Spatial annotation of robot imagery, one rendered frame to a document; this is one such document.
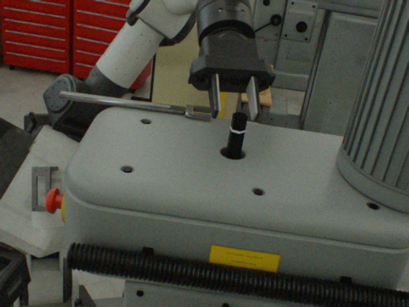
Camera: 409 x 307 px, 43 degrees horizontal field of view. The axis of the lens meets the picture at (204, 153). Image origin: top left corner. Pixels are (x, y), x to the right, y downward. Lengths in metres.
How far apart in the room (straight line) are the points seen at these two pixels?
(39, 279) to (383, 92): 1.28
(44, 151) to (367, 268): 0.74
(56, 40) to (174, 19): 4.72
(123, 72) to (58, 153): 0.22
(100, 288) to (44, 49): 3.28
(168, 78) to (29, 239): 1.53
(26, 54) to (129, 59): 4.85
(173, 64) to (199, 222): 1.92
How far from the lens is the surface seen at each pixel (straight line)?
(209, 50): 0.76
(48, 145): 1.17
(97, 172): 0.67
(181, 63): 2.52
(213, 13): 0.80
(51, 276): 1.70
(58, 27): 5.73
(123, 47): 1.14
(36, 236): 1.18
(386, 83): 0.67
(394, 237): 0.69
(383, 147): 0.69
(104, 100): 0.84
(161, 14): 1.09
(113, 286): 3.23
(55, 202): 0.83
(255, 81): 0.76
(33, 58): 5.96
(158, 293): 0.75
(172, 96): 2.59
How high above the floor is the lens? 2.24
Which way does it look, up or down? 29 degrees down
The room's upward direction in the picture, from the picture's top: 9 degrees clockwise
